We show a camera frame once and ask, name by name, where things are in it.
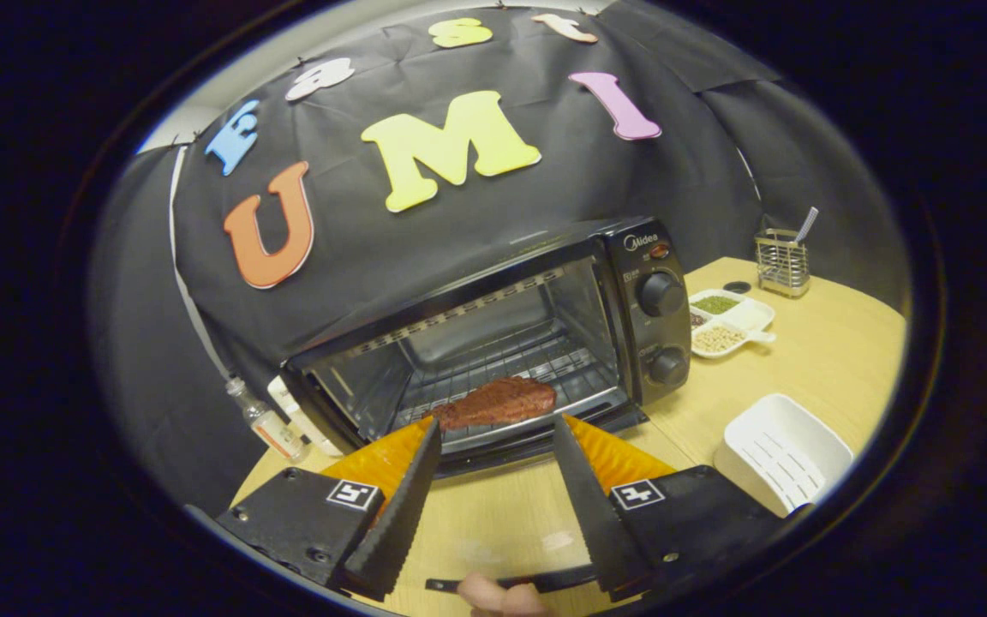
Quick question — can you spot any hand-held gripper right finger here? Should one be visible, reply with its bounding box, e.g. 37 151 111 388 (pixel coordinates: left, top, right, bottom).
552 413 811 603

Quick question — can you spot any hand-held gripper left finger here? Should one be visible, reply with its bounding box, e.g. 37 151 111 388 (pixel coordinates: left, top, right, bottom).
215 416 443 602

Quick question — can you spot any red meat steak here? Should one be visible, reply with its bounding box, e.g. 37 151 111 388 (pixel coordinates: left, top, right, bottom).
430 375 558 431

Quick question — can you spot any black toaster oven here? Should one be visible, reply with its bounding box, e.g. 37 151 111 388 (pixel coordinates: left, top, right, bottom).
281 216 693 595

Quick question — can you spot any small glass bottle orange label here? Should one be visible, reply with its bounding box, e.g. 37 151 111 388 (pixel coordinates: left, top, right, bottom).
225 378 306 464

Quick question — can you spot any white ribbed plastic tray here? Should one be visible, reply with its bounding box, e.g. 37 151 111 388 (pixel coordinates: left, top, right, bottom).
714 393 854 518

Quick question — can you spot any white divided dish with grains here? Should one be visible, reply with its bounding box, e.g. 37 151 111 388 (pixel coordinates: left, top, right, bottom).
687 289 777 359

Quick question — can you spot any metal wire utensil holder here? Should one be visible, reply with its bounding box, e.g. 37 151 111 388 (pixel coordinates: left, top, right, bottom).
755 228 811 298

